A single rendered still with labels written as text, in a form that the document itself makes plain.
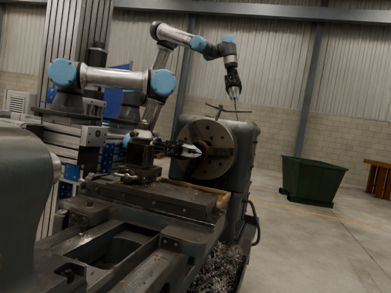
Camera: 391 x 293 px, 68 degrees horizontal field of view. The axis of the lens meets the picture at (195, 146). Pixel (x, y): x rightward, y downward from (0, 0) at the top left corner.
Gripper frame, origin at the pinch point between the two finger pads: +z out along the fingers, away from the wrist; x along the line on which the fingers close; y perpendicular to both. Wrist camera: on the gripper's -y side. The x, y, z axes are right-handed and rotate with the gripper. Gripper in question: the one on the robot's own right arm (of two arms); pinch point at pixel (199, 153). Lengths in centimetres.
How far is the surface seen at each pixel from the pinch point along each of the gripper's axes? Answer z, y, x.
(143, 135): -9.3, 37.8, 5.9
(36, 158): 2, 92, 4
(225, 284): 22, 7, -51
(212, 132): -0.3, -19.3, 9.5
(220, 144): 4.8, -19.3, 4.4
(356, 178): 317, -1040, -83
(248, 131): 15.6, -35.1, 13.3
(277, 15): -53, -962, 448
